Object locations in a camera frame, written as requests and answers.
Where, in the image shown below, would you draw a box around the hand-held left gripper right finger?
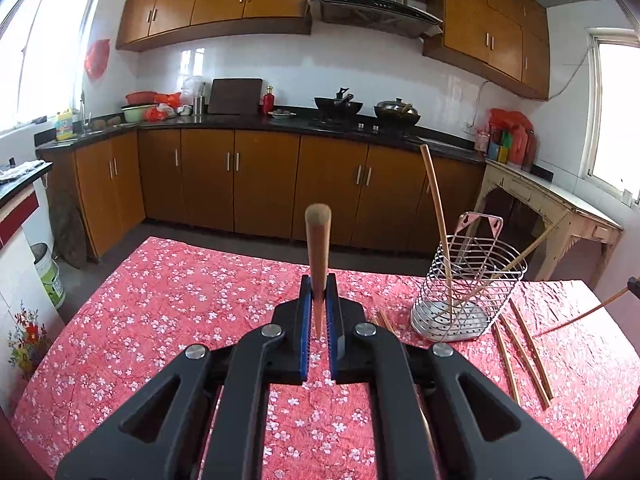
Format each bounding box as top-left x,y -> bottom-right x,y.
322,275 -> 586,480

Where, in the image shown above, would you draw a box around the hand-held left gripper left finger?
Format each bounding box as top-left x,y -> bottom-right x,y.
55,275 -> 321,480

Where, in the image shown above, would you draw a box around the metal wire utensil holder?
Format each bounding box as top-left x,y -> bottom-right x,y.
410,212 -> 528,343

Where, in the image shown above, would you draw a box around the worn white side table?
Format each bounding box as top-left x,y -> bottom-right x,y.
472,157 -> 625,286

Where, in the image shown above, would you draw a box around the red floral tablecloth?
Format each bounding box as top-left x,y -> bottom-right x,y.
10,235 -> 640,480

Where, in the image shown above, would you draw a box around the dark brown bottle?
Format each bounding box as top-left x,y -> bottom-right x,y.
521,130 -> 537,172

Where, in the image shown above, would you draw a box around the small kitchen window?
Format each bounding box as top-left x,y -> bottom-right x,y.
586,27 -> 640,206

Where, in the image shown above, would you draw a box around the orange bottle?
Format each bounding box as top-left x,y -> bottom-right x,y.
512,127 -> 530,167

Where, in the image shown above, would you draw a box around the wooden base cabinets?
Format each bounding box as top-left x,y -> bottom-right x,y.
37,127 -> 486,261

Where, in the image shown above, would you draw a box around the colourful boxes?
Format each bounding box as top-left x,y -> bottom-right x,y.
487,140 -> 516,165

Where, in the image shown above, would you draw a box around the black gas stove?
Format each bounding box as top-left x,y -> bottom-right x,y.
307,117 -> 426,136

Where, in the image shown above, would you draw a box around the black kitchen countertop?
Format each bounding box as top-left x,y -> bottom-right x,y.
35,110 -> 486,163

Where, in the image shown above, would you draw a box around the black wok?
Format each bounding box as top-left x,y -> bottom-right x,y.
314,87 -> 364,113

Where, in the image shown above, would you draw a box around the dark pot with lid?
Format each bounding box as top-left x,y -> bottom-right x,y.
373,98 -> 422,127

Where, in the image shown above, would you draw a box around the dark cutting board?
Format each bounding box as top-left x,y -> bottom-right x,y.
206,78 -> 264,115

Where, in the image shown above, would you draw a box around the dark leaning board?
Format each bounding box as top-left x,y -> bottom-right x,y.
50,195 -> 88,268

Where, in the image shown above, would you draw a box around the white bucket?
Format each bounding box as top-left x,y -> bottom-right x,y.
31,242 -> 66,309

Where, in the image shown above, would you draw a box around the red plastic bag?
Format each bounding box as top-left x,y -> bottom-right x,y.
145,92 -> 182,122

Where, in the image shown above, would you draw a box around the white plastic bag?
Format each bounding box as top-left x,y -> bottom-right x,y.
180,76 -> 207,106

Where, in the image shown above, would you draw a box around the green basin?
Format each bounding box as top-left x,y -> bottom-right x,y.
121,104 -> 160,123

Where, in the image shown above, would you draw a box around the black side counter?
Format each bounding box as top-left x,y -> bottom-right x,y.
0,160 -> 55,261

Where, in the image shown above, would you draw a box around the white cloth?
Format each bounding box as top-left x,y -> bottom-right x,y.
0,159 -> 46,183

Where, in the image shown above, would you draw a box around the large kitchen window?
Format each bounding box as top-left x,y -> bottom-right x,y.
0,0 -> 106,136

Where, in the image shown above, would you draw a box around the wall cable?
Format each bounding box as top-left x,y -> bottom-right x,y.
467,50 -> 591,126

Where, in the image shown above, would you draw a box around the wooden wall cabinet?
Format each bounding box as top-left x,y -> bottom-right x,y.
422,0 -> 551,102
116,0 -> 317,52

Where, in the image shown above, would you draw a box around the red wall decoration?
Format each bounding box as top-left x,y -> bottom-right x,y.
85,39 -> 111,81

